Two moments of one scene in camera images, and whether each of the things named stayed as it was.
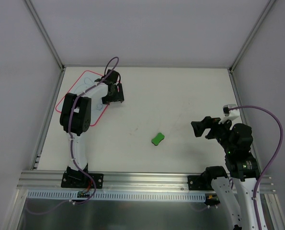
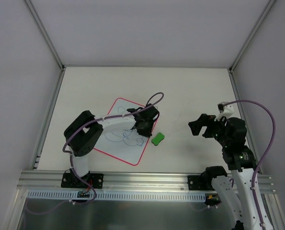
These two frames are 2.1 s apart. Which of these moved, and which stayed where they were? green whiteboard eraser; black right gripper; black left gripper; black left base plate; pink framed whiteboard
Moved: black left gripper; pink framed whiteboard
Stayed: black left base plate; black right gripper; green whiteboard eraser
